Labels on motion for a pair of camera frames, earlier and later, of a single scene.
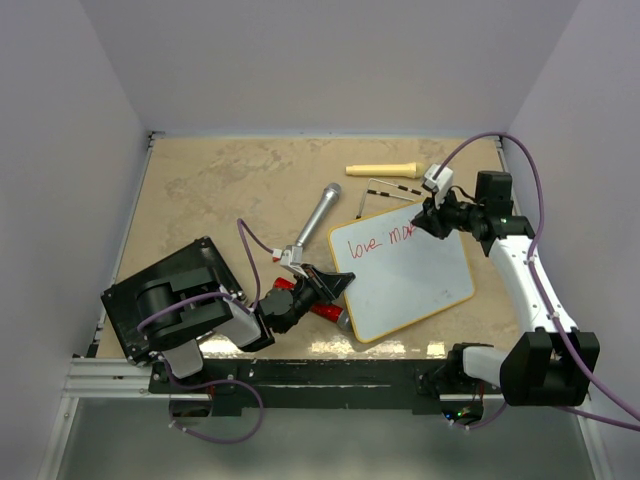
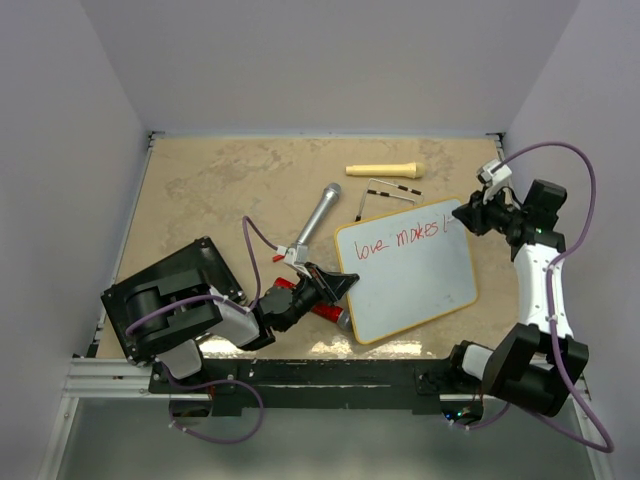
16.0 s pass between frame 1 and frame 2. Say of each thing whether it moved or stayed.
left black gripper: stayed
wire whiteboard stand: stayed
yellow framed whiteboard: stayed
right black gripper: moved
